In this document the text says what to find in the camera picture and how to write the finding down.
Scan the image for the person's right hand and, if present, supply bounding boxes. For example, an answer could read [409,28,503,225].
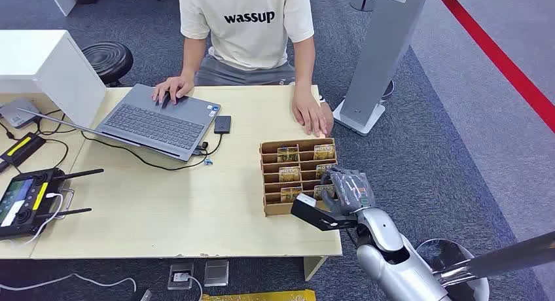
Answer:
[151,75,195,106]

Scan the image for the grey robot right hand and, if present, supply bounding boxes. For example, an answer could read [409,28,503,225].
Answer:
[320,166,377,217]

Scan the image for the person's left hand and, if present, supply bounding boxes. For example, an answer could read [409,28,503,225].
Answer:
[291,92,335,138]

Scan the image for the brown cardboard card holder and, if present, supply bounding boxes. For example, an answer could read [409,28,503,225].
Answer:
[259,137,338,217]

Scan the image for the person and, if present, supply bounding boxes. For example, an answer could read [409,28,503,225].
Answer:
[151,0,335,138]

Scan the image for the grey laptop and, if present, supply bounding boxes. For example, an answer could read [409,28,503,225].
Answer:
[17,83,222,163]

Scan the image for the black external drive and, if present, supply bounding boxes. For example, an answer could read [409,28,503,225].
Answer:
[213,115,232,135]

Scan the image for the black round stool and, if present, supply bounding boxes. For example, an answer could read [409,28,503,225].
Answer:
[81,41,135,88]

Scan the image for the pale wooden desk leg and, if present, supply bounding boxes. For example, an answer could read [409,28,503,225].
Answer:
[302,255,329,282]

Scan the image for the grey kiosk stand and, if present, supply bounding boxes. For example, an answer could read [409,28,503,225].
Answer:
[332,0,435,137]

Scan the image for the round metal pole base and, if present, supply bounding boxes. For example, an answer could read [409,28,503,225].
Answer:
[415,238,491,301]

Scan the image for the black stanchion base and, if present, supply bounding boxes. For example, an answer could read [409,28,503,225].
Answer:
[349,0,376,13]

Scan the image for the white cabinet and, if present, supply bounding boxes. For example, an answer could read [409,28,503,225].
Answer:
[0,29,108,130]

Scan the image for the yellow flat item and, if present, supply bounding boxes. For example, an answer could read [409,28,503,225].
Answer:
[201,289,318,301]

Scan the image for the small grey flat device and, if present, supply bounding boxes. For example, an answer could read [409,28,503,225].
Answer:
[0,98,43,130]

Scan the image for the closed floor socket plate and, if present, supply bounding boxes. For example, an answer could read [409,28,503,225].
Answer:
[203,259,230,288]

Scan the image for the black box with yellow stripe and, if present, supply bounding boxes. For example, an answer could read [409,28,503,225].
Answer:
[0,132,47,173]

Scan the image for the shiny metal pole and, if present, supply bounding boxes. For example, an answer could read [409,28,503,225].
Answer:
[433,231,555,288]

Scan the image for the black remote controller with antennas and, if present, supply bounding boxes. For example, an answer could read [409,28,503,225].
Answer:
[0,168,105,241]

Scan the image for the floor socket with plug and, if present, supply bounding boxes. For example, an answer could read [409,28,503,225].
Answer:
[167,262,196,291]

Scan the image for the red barrier belt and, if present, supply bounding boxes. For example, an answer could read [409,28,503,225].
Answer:
[433,0,555,134]

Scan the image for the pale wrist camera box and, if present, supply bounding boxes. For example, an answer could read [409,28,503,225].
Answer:
[290,193,359,232]

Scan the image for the black laptop cable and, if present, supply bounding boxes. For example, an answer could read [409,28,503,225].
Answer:
[79,132,210,173]

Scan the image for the white controller cable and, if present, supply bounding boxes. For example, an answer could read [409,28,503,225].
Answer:
[7,192,65,249]

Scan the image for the short white socket cable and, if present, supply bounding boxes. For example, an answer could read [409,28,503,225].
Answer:
[185,274,204,301]

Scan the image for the long white floor cable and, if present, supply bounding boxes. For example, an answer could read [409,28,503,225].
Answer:
[0,272,138,294]

